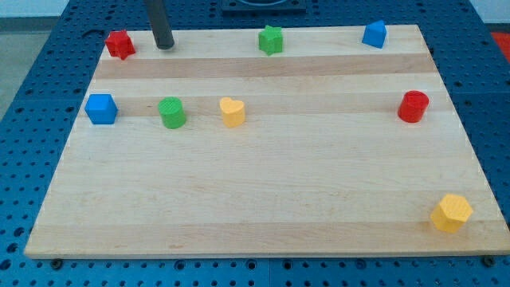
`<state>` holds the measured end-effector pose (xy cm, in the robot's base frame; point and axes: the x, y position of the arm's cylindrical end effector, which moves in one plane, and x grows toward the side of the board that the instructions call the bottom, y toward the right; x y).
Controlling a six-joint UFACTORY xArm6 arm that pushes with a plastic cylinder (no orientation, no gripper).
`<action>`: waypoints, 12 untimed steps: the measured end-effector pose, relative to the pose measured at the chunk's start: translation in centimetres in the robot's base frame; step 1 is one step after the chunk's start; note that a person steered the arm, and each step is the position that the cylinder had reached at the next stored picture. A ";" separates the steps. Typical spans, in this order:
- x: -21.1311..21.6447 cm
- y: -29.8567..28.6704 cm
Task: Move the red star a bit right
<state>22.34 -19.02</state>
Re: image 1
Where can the green star block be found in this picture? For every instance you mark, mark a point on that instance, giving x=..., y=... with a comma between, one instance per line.
x=270, y=40

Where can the red star block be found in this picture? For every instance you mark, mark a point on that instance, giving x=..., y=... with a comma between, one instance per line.
x=119, y=44

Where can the yellow heart block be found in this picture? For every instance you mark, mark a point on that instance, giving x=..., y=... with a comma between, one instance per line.
x=233, y=112

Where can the light wooden board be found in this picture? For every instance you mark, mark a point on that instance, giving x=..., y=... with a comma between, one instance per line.
x=321, y=167

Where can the green cylinder block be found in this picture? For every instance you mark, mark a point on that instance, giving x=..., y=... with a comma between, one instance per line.
x=172, y=112

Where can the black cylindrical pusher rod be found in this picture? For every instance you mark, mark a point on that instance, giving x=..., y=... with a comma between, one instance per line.
x=160, y=24

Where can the blue cube block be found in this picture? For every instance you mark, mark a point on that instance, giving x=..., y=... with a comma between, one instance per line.
x=101, y=109

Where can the blue triangular block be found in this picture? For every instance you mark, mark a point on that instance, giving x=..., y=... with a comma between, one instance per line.
x=375, y=34

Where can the red cylinder block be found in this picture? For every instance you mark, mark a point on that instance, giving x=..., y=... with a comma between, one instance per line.
x=413, y=106

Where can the yellow hexagon block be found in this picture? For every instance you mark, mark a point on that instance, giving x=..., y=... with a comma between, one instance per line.
x=451, y=213

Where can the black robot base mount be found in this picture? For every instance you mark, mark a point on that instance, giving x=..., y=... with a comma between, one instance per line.
x=262, y=6

